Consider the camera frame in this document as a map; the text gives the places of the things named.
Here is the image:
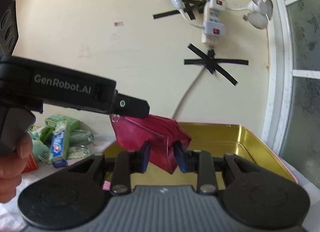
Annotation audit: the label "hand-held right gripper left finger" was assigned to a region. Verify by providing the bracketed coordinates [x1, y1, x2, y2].
[67, 141, 152, 197]

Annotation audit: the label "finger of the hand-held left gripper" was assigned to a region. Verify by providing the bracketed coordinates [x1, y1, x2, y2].
[112, 92, 151, 119]

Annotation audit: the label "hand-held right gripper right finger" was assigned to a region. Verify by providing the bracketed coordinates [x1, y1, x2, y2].
[174, 140, 262, 195]

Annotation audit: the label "red pouch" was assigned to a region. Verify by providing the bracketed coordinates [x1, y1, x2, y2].
[110, 113, 192, 174]

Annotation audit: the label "large green box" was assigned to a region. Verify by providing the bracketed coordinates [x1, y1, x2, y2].
[45, 114, 82, 132]

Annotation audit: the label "pink tin box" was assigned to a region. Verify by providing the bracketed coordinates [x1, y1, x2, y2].
[102, 122, 299, 190]

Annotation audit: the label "small green box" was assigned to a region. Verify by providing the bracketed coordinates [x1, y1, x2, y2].
[39, 126, 54, 144]

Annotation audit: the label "green blue toothpaste box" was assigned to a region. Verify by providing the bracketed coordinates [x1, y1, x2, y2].
[49, 121, 71, 168]

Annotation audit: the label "teal plush toy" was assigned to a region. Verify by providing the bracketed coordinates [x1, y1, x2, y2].
[27, 131, 50, 162]

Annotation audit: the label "orange red box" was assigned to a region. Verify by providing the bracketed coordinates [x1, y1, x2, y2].
[21, 153, 38, 173]

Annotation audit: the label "person's left hand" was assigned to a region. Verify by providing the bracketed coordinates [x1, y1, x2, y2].
[0, 135, 36, 204]

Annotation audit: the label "teal fabric pouch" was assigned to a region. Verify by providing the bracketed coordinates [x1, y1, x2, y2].
[69, 129, 95, 145]

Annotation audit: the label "green patterned box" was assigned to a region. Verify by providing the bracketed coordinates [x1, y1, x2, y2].
[67, 145, 88, 160]

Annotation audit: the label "black tape cross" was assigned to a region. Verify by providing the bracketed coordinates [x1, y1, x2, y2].
[184, 43, 249, 87]

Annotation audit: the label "black tape strips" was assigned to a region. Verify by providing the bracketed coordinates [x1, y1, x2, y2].
[153, 0, 231, 21]

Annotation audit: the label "white power strip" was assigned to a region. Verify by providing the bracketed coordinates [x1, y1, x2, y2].
[201, 0, 227, 45]

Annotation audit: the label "white frosted window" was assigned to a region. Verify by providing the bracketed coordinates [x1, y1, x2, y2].
[255, 0, 320, 171]

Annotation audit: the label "small white fan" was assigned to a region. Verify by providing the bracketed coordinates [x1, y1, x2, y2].
[243, 0, 274, 30]

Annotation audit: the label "white power cable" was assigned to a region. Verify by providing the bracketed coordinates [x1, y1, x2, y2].
[172, 66, 208, 120]

